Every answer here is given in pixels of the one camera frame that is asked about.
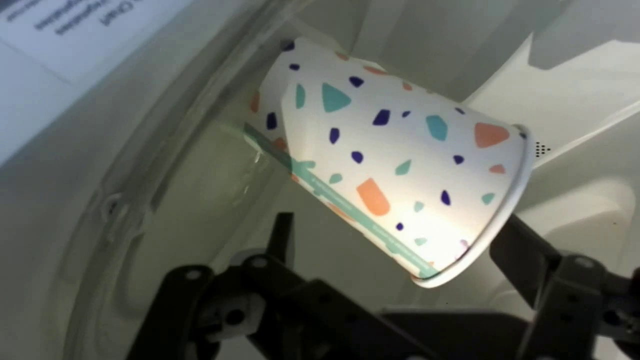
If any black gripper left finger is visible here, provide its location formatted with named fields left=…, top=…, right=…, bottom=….
left=127, top=210, right=337, bottom=360

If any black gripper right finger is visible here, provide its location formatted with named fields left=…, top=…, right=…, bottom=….
left=489, top=212, right=640, bottom=360

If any white cup with coloured speckles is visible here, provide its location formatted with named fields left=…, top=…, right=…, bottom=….
left=247, top=37, right=539, bottom=290

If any white printed instruction label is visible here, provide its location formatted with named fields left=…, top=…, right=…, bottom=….
left=0, top=0, right=197, bottom=86

